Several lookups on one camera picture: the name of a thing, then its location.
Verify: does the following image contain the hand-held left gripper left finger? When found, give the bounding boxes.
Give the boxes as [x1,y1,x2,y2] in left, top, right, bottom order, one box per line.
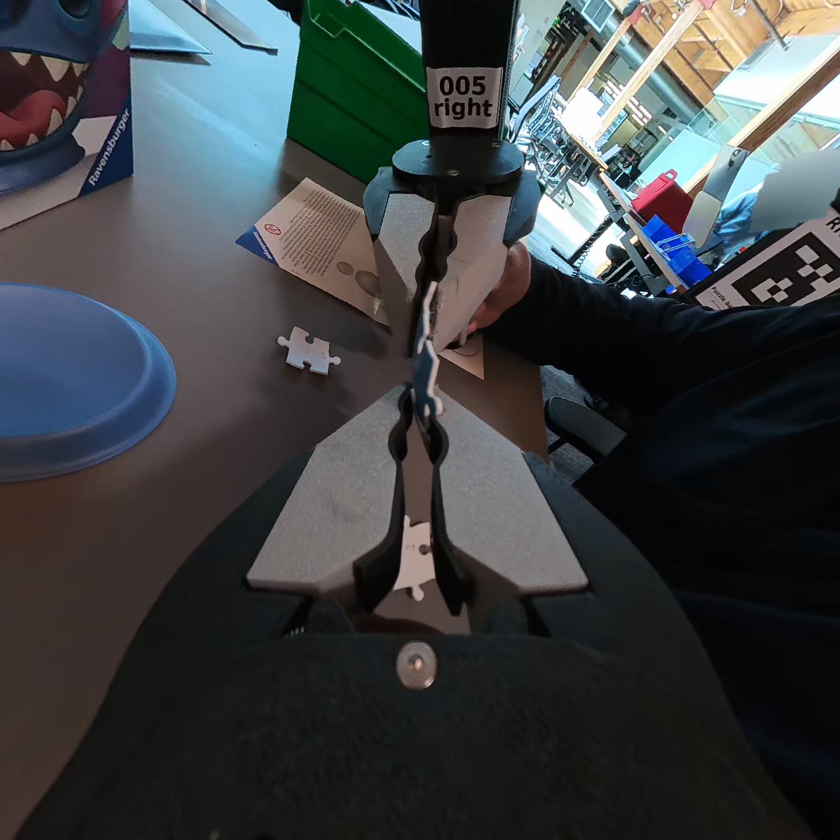
[246,385,414,616]

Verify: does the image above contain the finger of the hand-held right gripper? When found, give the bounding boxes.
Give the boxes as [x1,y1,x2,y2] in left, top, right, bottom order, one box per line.
[373,192,442,306]
[430,192,514,352]

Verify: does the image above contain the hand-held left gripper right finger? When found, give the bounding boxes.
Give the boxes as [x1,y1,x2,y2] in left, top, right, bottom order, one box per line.
[428,394,590,618]

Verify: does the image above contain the blue white puzzle piece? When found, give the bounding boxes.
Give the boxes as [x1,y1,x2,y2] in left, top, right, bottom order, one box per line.
[412,281,439,361]
[402,341,445,421]

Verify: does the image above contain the person's right forearm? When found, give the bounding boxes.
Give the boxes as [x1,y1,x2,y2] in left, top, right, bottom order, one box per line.
[489,257,840,487]

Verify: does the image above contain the blue round puzzle stand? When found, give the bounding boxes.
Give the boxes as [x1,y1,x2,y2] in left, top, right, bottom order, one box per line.
[0,281,178,483]

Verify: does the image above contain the cartoon puzzle box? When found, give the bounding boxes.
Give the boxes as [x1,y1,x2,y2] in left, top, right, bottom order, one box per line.
[0,0,135,232]

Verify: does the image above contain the person's right hand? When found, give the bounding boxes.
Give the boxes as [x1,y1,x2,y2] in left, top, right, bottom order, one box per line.
[466,239,532,332]

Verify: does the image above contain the white instruction leaflet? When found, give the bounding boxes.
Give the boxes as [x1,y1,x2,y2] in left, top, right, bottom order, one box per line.
[235,177,487,382]

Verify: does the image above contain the black office chair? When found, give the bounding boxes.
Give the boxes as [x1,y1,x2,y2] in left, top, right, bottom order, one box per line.
[545,395,627,463]

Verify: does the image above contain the green storage bin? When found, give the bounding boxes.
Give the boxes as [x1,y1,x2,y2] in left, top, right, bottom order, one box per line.
[287,0,434,185]

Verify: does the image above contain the red bag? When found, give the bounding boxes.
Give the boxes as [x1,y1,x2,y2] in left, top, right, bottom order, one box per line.
[631,169,693,224]

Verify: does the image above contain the blue storage bins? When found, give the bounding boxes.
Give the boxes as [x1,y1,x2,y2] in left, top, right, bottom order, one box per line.
[640,215,713,286]

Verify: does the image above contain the grey flat pouch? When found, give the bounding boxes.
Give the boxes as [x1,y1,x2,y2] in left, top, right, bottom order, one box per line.
[180,0,280,53]

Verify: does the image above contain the person's dark clothed body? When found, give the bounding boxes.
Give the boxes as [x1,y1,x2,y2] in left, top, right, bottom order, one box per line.
[571,394,840,840]

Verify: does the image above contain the black white marker sign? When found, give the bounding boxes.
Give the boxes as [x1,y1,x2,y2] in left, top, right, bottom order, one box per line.
[682,210,840,312]

